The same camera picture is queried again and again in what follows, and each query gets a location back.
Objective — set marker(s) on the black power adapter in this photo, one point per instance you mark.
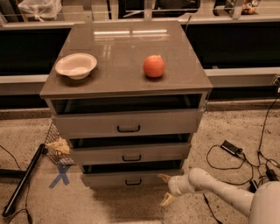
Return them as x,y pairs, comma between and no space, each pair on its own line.
230,148

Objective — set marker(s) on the grey bottom drawer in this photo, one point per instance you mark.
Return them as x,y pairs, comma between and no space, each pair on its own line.
130,174

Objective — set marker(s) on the crumpled paper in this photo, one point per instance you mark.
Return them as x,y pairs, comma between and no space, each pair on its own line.
60,146

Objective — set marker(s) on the black floor bar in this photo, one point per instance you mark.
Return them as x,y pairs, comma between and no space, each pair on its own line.
23,177
253,186

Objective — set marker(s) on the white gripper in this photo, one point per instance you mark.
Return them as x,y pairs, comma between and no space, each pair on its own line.
174,186

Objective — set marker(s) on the red apple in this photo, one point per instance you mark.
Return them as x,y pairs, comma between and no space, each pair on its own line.
153,66

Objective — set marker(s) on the grey middle drawer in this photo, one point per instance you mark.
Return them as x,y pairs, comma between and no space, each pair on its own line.
130,153

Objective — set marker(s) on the black power brick right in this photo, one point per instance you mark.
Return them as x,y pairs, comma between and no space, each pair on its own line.
271,175

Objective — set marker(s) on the grey drawer cabinet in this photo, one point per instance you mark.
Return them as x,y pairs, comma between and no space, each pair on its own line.
119,84

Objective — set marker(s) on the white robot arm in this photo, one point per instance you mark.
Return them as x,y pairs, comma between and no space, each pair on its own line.
260,207

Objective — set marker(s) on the blue tape cross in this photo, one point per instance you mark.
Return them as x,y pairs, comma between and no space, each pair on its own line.
62,175

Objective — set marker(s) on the grey drawer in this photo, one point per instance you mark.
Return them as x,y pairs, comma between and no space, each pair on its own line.
122,124
130,153
130,174

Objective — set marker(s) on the black floor bar right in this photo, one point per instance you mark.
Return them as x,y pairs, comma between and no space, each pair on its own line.
253,186

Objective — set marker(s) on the grey top drawer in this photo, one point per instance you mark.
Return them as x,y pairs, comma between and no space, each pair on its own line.
122,124

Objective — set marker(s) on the white bowl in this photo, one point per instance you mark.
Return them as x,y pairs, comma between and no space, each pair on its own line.
76,66

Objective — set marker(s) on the wire mesh basket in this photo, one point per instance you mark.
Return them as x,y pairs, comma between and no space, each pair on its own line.
53,135

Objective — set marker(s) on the clear plastic bag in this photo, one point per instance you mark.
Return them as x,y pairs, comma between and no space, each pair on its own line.
41,10

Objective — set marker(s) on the black floor bar left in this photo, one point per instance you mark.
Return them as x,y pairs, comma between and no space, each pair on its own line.
23,177

